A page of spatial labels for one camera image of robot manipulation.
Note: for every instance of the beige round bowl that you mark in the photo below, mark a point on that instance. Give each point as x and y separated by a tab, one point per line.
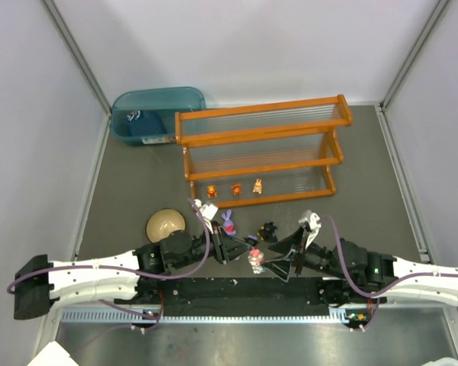
164	222

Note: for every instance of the grey slotted cable duct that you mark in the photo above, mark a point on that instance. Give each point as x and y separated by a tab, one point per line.
109	315

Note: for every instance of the white object bottom left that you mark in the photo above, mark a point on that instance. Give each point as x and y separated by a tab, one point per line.
53	354

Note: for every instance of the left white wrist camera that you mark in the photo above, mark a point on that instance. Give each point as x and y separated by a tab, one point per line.
208	210

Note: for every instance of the orange wooden shelf rack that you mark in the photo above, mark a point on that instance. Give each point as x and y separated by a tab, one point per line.
290	146

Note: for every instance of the black purple small toy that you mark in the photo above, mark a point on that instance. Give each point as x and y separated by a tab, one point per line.
251	240

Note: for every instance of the orange tiger toy figure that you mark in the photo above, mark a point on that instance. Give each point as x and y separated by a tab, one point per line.
236	189

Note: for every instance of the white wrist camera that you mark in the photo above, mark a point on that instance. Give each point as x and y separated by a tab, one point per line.
310	222
208	210

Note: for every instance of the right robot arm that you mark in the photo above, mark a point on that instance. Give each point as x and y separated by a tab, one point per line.
362	272

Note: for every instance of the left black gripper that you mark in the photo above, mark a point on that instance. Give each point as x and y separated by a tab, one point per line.
218	245

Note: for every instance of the blue cap in bin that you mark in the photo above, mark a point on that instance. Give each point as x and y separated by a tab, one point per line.
144	123

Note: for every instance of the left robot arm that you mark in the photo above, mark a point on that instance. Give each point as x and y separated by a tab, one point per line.
42	285

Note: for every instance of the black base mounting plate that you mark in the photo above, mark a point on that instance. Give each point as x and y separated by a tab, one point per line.
244	296

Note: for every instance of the pink rabbit toy figure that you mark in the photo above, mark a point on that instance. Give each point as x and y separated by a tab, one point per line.
256	258

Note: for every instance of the purple rabbit toy figure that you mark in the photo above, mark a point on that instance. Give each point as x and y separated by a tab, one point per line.
228	224

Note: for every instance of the teal plastic bin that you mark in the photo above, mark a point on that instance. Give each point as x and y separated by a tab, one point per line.
164	101

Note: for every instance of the yellow bear toy figure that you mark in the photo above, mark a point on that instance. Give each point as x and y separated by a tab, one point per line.
212	192

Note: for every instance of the tan rabbit toy figure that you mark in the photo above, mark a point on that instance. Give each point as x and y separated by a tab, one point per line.
258	187

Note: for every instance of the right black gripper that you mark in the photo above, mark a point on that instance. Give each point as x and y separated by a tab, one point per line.
298	254

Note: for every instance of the black spiky toy figure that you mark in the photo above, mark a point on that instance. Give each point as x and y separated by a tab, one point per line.
267	232

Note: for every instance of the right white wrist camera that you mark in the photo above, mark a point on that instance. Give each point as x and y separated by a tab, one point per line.
310	222

